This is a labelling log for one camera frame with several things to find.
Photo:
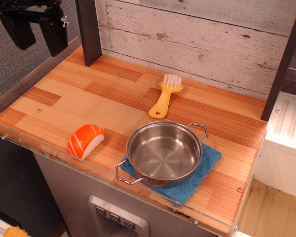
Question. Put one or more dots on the yellow dish brush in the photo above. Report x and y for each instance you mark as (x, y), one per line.
(171, 84)

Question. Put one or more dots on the silver dispenser panel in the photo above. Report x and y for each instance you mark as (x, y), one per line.
(111, 220)

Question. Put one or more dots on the stainless steel pot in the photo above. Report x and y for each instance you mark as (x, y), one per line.
(163, 153)

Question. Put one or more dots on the dark left shelf post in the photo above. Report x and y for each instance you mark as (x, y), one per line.
(89, 30)

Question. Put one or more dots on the yellow object at corner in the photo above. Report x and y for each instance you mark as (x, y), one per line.
(15, 232)

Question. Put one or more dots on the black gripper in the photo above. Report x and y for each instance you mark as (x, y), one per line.
(53, 23)

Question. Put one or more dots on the blue folded cloth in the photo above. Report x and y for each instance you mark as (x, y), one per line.
(184, 191)

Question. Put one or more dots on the dark right shelf post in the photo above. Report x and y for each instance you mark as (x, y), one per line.
(280, 75)

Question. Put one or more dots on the dark shelf post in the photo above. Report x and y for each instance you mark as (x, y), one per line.
(89, 30)
(280, 75)

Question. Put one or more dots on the salmon nigiri sushi toy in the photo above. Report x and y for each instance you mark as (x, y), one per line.
(85, 140)

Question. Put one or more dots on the clear acrylic edge guard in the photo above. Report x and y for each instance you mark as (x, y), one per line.
(216, 204)

